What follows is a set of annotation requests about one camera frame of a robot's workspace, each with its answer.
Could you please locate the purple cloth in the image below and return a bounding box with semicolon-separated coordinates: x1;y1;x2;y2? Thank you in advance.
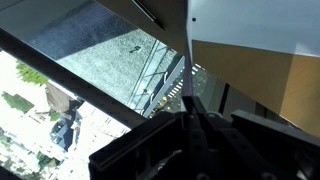
182;0;320;102

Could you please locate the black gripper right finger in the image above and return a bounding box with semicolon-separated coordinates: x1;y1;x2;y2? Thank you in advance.
191;95;320;180

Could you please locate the metal handrail bar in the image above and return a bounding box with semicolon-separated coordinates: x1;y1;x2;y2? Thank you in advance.
0;27;148;130

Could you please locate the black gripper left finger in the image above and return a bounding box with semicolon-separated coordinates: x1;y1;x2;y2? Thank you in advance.
89;95;195;180

